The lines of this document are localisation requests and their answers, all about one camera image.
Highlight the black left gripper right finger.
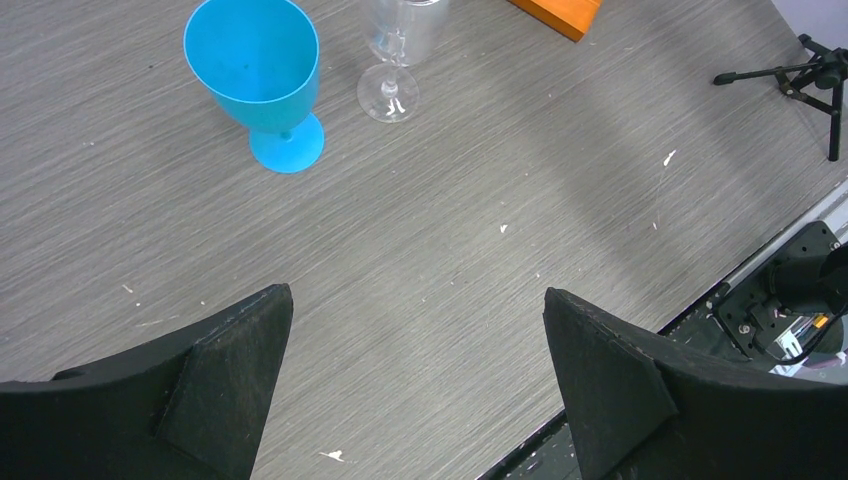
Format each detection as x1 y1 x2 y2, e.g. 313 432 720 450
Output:
543 288 847 479

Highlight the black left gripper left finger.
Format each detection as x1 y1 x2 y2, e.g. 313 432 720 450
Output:
1 284 293 479

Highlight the blue wine glass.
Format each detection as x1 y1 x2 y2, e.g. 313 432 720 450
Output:
183 0 325 174

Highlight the clear wine glass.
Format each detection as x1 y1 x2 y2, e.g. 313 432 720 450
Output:
357 0 450 124

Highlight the black mini tripod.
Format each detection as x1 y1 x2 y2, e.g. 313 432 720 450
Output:
712 34 847 162

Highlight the gold wire glass rack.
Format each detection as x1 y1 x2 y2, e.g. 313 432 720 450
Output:
510 0 602 42

